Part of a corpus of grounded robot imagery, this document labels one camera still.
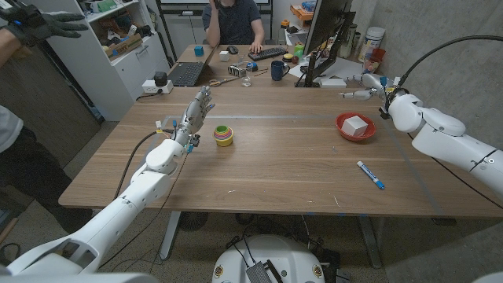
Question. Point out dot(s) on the standing person's right gloved hand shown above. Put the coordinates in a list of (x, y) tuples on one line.
[(43, 25)]

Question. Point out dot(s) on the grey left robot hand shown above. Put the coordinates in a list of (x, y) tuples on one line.
[(193, 117)]

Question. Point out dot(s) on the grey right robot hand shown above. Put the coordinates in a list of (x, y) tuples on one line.
[(373, 82)]

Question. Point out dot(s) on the large white cube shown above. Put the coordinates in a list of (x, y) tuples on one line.
[(355, 126)]

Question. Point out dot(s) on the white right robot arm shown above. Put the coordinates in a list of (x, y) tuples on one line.
[(444, 137)]

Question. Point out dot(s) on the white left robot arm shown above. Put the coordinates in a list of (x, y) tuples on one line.
[(118, 212)]

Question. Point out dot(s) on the standing person's right forearm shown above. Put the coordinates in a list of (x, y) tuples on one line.
[(8, 47)]

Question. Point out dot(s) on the red bowl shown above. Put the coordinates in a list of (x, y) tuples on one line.
[(369, 133)]

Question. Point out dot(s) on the small blue cube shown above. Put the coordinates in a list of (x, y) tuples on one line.
[(199, 51)]

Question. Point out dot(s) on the small white cube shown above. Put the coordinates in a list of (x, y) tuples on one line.
[(224, 56)]

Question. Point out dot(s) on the blue marker pen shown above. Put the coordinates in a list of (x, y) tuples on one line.
[(370, 175)]

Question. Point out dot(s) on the red snack can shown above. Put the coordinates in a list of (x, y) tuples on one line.
[(371, 63)]

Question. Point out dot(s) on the white paper sheet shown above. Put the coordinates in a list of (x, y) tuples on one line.
[(346, 67)]

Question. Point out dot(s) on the stacked colourful cups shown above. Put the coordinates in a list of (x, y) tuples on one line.
[(223, 137)]

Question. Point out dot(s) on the flat white box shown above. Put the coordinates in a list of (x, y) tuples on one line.
[(332, 82)]

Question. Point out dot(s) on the white canister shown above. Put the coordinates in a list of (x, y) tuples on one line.
[(371, 41)]

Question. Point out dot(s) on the black laptop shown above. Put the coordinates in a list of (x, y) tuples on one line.
[(186, 74)]

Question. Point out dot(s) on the black power adapter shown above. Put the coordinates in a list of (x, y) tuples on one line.
[(160, 78)]

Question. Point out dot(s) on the white power strip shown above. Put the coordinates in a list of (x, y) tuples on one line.
[(149, 87)]

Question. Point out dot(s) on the metal clip bundle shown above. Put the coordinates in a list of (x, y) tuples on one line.
[(236, 70)]

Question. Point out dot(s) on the clear drinking glass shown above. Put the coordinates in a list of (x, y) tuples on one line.
[(246, 80)]

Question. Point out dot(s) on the black monitor with stand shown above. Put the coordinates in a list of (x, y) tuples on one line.
[(326, 23)]

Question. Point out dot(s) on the black computer mouse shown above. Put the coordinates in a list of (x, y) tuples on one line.
[(232, 50)]

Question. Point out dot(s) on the green cup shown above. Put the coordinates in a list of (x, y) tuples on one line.
[(299, 51)]

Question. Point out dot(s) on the white shelf cabinet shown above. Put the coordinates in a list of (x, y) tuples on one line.
[(118, 86)]

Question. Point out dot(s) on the cardboard box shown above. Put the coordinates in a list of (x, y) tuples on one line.
[(123, 47)]

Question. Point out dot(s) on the dark wood cabinet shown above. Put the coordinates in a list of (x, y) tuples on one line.
[(47, 114)]

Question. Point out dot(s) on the dark blue mug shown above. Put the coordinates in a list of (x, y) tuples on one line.
[(278, 70)]

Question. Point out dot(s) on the black keyboard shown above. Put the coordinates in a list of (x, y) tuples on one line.
[(267, 53)]

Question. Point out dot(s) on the orange box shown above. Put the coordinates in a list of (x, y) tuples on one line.
[(300, 12)]

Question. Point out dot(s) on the seated person dark shirt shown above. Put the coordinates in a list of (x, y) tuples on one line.
[(236, 23)]

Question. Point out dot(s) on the black round fan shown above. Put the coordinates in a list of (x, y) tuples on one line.
[(192, 221)]

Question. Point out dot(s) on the grey table leg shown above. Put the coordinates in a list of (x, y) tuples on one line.
[(369, 243), (171, 236)]

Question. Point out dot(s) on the standing person black trousers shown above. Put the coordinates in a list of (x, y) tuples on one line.
[(23, 169)]

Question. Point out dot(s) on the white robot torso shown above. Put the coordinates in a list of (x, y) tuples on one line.
[(275, 251)]

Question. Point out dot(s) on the black electronics box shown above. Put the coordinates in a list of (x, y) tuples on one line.
[(259, 273)]

